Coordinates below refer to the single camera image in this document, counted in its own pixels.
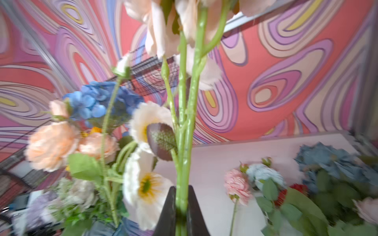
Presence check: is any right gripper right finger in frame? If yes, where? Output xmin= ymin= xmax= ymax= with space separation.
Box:
xmin=187 ymin=185 xmax=210 ymax=236

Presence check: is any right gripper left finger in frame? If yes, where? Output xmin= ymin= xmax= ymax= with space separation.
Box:
xmin=153 ymin=186 xmax=176 ymax=236

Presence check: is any white yellow-centred poppy stem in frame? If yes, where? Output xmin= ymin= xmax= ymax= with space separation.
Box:
xmin=99 ymin=54 xmax=172 ymax=230

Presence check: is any white purple mixed bouquet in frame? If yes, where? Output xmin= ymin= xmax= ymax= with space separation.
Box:
xmin=26 ymin=178 xmax=129 ymax=236

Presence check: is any orange poppy flower stem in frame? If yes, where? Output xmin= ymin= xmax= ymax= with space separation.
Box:
xmin=81 ymin=127 xmax=102 ymax=138

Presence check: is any cream rose flower stem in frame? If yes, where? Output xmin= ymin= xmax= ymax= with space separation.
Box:
xmin=24 ymin=100 xmax=103 ymax=172

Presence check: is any blue hydrangea flower stem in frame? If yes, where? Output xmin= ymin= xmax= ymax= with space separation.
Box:
xmin=63 ymin=81 xmax=144 ymax=129

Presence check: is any peach rose flower stem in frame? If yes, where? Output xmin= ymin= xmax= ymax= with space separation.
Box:
xmin=125 ymin=1 xmax=274 ymax=236

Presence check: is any blue purple glass vase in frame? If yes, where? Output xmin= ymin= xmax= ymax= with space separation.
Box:
xmin=83 ymin=218 xmax=154 ymax=236

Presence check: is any pink rose flower stem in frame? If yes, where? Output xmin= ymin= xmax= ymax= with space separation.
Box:
xmin=224 ymin=169 xmax=252 ymax=236

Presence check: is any pale blue rose stem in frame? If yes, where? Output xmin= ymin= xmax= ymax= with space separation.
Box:
xmin=246 ymin=158 xmax=328 ymax=236

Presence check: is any teal white bouquet right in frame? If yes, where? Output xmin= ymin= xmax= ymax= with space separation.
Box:
xmin=295 ymin=143 xmax=378 ymax=236

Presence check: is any black wire basket back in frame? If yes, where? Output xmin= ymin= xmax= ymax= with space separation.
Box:
xmin=122 ymin=57 xmax=166 ymax=96

